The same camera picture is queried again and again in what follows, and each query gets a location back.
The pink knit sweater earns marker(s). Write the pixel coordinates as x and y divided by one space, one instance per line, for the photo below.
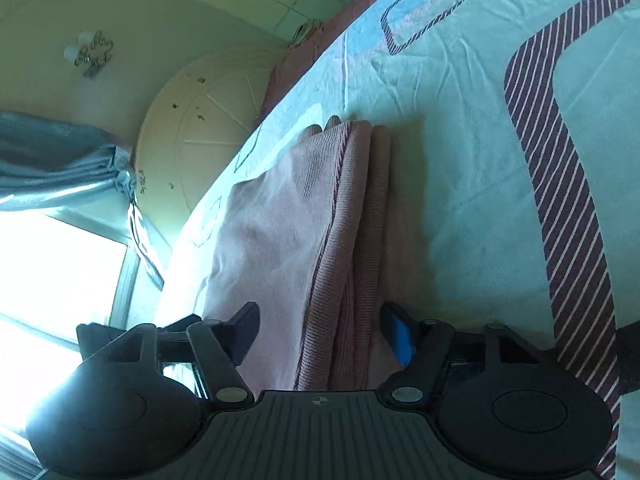
280 220

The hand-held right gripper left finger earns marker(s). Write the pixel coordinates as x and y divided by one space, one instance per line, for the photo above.
245 334

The teal patterned bed sheet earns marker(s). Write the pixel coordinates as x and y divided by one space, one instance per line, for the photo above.
450 160

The window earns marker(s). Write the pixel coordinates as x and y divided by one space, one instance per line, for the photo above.
50 270

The crystal wall lamp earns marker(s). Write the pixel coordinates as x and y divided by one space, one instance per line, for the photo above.
90 52

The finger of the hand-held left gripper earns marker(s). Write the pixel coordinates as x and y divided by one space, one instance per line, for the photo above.
97 340

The stack of papers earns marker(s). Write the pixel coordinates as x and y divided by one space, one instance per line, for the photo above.
309 31

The blue-grey curtain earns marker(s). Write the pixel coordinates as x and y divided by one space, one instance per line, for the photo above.
50 160

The pink bed sheet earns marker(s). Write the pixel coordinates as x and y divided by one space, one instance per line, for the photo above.
350 5

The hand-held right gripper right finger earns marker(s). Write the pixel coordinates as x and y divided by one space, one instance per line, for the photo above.
401 341

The cream round headboard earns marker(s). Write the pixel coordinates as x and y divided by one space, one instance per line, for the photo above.
200 110

